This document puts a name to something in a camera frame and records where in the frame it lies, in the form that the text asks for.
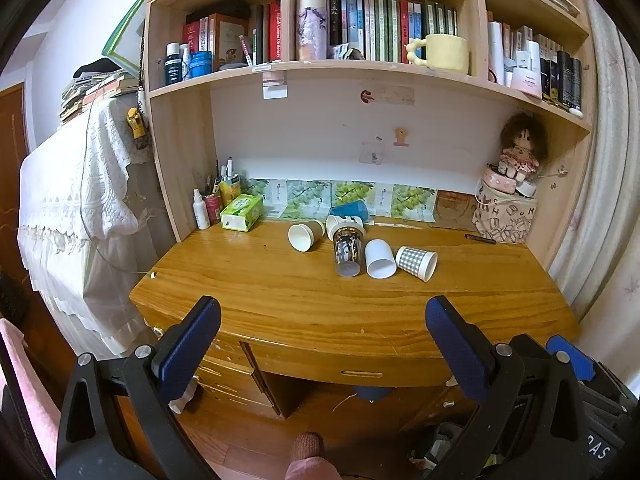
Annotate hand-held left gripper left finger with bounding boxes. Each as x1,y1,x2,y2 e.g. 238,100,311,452
56,296,223,480

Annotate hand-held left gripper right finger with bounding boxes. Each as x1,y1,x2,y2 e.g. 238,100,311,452
425,295,592,480

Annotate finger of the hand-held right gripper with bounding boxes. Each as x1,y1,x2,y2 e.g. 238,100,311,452
546,335,597,383
510,334,553,361

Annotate grey checkered paper cup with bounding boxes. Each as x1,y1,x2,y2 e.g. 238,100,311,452
395,246,439,282

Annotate plain white cup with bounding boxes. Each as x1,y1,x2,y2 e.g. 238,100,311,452
364,238,398,280

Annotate brown paper cup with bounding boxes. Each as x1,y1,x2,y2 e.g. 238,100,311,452
287,219,327,253

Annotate blue plastic cup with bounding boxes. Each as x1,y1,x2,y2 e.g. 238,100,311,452
330,199,369,221

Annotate row of upright books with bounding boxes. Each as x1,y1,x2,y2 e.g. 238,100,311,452
327,0,460,65

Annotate small wooden desk drawer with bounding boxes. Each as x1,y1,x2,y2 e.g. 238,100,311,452
197,337,256,376
192,366,273,408

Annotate wide wooden desk drawer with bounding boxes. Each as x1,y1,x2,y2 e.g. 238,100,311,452
245,341,453,390

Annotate wooden desk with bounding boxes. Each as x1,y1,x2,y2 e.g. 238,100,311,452
129,217,583,421

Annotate letter print bag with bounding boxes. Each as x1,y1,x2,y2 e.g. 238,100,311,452
472,184,540,245

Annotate white spray bottle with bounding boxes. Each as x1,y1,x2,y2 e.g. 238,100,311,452
193,188,212,231

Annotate brown card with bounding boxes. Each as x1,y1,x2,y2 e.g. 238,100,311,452
434,189,478,227

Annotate green tissue box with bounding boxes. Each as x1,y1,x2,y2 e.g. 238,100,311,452
220,194,264,232

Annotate person's leg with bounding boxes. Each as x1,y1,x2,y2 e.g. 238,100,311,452
284,432,342,480

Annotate pink chair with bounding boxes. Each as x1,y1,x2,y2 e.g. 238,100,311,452
0,317,63,480

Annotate pink box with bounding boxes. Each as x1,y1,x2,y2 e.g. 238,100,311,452
482,167,518,194

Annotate white patterned mug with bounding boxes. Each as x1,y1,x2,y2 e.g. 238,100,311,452
325,214,367,241

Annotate row of leaf print cards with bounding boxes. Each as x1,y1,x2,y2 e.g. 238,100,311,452
246,178,440,223

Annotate wooden bookshelf hutch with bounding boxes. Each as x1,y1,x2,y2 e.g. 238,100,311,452
142,0,598,271

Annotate brown haired rag doll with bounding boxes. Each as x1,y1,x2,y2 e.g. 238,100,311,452
497,112,548,183

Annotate pale floral curtain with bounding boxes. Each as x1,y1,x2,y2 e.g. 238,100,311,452
547,0,640,361

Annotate white lace cloth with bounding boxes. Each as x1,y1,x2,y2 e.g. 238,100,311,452
17,96,173,356

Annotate yellow toy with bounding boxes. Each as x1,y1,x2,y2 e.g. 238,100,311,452
125,106,147,139

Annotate pile of books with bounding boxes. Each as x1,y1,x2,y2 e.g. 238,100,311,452
59,71,141,126

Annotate row of cosmetic boxes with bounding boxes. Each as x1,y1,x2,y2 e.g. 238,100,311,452
487,20,586,120

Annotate white paper label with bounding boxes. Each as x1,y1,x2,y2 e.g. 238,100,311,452
261,66,290,100

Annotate black bottle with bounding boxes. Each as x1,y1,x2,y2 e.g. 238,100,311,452
164,42,183,87

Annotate blue jar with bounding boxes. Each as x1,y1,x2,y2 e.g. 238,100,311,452
190,51,214,78

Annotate wooden door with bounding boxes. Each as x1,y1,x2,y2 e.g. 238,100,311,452
0,82,38,281

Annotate black cloth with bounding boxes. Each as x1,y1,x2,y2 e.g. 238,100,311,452
74,58,121,80

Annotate pale yellow mug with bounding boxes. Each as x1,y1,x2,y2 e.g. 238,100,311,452
404,33,471,77

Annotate brown box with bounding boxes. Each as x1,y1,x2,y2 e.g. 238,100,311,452
207,12,250,72

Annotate green framed picture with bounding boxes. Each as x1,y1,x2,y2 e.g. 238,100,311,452
101,0,150,77

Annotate red dictionary book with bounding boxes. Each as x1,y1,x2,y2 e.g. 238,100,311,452
267,0,282,62

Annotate floral cylinder tube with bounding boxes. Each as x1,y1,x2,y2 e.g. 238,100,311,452
296,0,330,61

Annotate thin cable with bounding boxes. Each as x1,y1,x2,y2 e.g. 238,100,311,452
77,80,153,277

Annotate clear wall hook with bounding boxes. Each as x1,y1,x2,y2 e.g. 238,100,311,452
360,141,387,166

